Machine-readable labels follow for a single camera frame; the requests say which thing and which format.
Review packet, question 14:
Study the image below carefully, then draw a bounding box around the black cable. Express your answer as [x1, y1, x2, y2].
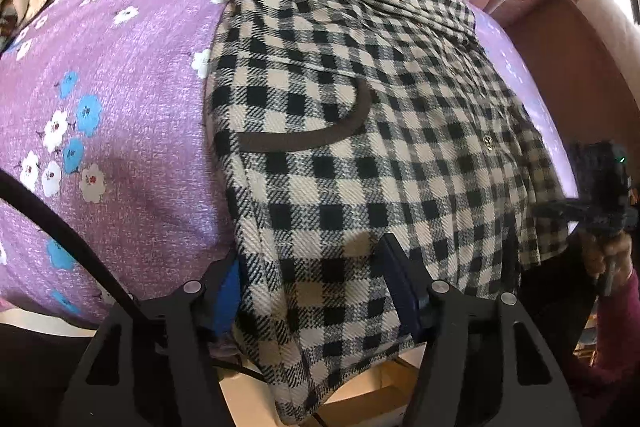
[0, 168, 143, 320]

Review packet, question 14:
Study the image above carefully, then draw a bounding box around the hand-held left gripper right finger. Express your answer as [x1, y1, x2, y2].
[377, 233, 583, 427]

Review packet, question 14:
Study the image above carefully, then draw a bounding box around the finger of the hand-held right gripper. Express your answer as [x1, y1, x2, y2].
[530, 201, 583, 222]

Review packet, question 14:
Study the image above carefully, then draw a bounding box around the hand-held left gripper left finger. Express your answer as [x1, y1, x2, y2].
[57, 257, 246, 427]

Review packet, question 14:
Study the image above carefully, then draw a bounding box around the black and cream checked coat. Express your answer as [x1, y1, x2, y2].
[202, 0, 571, 425]

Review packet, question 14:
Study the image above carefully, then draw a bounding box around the purple floral bedsheet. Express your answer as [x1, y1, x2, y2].
[0, 0, 576, 333]

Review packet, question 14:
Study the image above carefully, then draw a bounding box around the person's right forearm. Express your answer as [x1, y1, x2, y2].
[570, 269, 640, 427]

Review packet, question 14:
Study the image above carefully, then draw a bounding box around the person's right hand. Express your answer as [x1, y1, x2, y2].
[582, 229, 633, 295]

